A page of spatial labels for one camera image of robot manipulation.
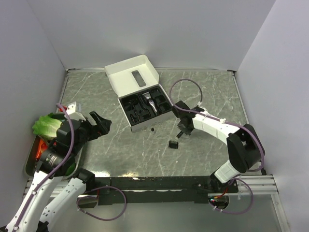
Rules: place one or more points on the black silver hair clipper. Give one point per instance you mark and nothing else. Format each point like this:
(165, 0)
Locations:
(151, 102)

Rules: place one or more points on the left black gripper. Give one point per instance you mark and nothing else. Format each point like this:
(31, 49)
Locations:
(101, 128)

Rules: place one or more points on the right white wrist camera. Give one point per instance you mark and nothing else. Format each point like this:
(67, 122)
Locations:
(201, 106)

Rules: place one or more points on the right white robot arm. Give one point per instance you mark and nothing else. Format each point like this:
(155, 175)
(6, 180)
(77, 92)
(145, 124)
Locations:
(243, 145)

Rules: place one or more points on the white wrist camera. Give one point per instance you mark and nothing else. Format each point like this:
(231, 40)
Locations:
(201, 106)
(73, 110)

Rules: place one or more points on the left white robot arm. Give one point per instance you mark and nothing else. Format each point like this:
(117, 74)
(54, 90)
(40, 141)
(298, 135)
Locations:
(36, 214)

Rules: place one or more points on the orange red pepper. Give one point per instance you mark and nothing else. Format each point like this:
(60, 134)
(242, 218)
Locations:
(42, 146)

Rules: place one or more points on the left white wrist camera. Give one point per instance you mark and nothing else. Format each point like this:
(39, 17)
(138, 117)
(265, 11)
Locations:
(73, 110)

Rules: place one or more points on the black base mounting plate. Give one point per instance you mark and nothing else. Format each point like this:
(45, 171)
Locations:
(162, 189)

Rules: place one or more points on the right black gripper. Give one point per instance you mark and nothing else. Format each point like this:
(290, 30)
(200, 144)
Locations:
(186, 131)

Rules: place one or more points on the metal tray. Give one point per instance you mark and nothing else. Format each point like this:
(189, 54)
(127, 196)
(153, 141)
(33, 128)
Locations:
(31, 163)

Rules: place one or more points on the green lime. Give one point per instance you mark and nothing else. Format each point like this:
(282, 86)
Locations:
(71, 169)

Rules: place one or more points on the green lettuce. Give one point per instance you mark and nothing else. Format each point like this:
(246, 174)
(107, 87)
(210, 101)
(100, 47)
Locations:
(46, 127)

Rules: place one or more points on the black clipper comb guard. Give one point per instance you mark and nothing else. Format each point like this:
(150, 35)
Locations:
(173, 144)

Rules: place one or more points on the white box with black tray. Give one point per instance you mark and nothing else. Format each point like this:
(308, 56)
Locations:
(131, 78)

